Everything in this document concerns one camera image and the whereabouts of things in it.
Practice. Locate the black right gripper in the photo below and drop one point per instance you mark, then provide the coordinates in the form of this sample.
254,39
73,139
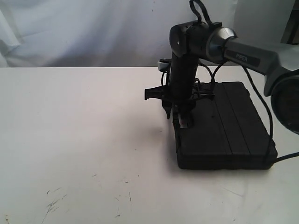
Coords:
179,87

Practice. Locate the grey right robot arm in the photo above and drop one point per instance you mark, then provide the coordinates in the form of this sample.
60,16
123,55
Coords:
192,41

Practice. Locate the black metal stand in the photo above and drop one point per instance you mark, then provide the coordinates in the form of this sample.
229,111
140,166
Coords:
291,32

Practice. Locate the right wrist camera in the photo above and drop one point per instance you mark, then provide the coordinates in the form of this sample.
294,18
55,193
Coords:
164,65

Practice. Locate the black plastic tool case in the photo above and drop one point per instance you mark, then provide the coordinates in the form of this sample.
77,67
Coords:
227,133

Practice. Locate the white backdrop curtain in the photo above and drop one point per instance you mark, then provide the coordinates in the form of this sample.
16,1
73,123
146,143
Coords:
88,33

